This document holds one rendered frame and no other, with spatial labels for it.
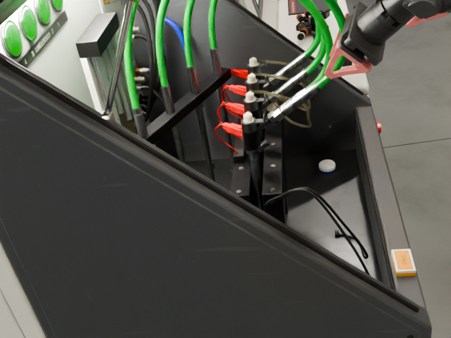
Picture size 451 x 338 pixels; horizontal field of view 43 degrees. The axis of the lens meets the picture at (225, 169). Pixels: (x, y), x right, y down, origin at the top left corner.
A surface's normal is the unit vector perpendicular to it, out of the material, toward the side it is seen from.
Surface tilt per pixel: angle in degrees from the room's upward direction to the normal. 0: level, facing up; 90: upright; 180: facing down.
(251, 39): 90
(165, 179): 90
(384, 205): 0
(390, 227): 0
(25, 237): 90
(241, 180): 0
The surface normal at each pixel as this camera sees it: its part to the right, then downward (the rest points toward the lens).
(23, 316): -0.08, 0.57
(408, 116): -0.14, -0.82
